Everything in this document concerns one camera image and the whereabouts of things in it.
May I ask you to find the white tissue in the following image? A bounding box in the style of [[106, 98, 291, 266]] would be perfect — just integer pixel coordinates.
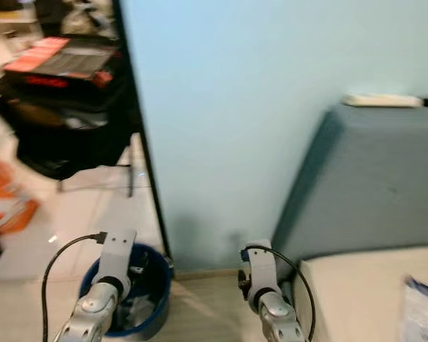
[[116, 294, 159, 334]]

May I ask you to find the white blue plastic bag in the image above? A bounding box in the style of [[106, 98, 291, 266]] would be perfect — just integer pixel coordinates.
[[401, 276, 428, 342]]

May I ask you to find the mattress with beige sheet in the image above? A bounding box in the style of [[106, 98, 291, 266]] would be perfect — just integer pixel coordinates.
[[292, 246, 428, 342]]

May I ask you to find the black fabric chair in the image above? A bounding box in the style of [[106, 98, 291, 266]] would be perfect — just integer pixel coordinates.
[[0, 68, 143, 197]]

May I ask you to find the orange white shopping bag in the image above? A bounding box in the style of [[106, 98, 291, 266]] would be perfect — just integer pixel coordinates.
[[0, 153, 40, 238]]

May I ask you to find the teal upholstered headboard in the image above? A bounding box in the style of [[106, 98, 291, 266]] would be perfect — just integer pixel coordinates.
[[271, 103, 428, 261]]

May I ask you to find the white remote control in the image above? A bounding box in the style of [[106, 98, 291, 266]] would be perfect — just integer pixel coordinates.
[[342, 94, 423, 109]]

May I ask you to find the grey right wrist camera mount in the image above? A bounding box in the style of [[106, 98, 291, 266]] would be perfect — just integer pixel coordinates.
[[245, 239, 275, 296]]

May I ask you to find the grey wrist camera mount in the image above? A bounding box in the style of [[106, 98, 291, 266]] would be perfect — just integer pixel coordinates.
[[98, 229, 138, 286], [245, 239, 275, 296]]

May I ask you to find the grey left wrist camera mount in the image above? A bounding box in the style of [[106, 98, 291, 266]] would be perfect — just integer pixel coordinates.
[[98, 229, 138, 286]]

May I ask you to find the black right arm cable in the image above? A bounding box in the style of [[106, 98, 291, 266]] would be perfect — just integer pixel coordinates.
[[243, 244, 316, 336]]

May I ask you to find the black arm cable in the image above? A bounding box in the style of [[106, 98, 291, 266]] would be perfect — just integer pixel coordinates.
[[243, 244, 316, 336], [41, 232, 106, 342]]

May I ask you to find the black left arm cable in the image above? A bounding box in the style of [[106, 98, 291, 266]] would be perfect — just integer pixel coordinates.
[[41, 232, 106, 342]]

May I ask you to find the black partition frame post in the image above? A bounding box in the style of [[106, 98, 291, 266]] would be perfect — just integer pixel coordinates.
[[111, 0, 172, 271]]

